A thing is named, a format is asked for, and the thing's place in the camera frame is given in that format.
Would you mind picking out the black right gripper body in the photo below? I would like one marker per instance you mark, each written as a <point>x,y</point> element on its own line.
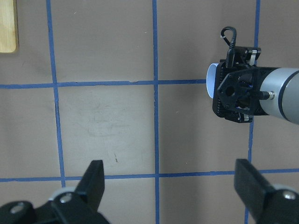
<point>238,81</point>

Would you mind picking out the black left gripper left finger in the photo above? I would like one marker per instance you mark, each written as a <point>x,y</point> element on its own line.
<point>78,206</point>

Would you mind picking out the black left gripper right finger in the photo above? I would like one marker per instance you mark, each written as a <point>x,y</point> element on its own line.
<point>267,203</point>

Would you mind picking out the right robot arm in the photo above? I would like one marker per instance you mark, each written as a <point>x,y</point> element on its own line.
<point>283,85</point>

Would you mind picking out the wooden cup rack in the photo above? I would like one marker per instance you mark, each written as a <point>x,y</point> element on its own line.
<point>9,42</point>

